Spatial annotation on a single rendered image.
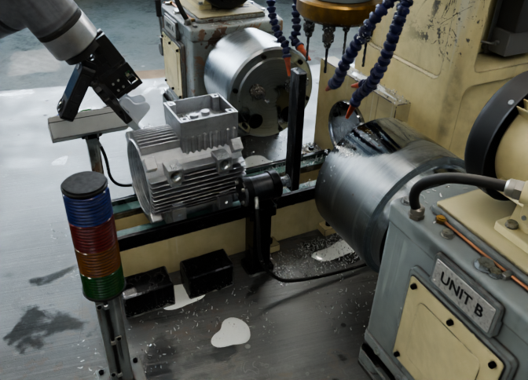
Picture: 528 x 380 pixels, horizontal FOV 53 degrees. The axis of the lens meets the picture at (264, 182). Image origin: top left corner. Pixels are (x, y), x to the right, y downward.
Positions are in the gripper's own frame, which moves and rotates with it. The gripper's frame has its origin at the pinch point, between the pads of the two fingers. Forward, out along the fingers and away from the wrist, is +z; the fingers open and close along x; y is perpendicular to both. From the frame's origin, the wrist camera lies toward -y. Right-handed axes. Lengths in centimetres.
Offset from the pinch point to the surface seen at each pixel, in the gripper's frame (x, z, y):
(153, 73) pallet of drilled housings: 260, 117, 14
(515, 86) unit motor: -57, -5, 43
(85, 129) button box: 12.0, -0.6, -9.5
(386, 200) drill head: -44, 14, 27
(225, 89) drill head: 16.8, 16.0, 22.0
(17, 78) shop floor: 327, 85, -70
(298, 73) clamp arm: -20.6, -0.6, 29.9
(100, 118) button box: 13.0, 0.1, -5.4
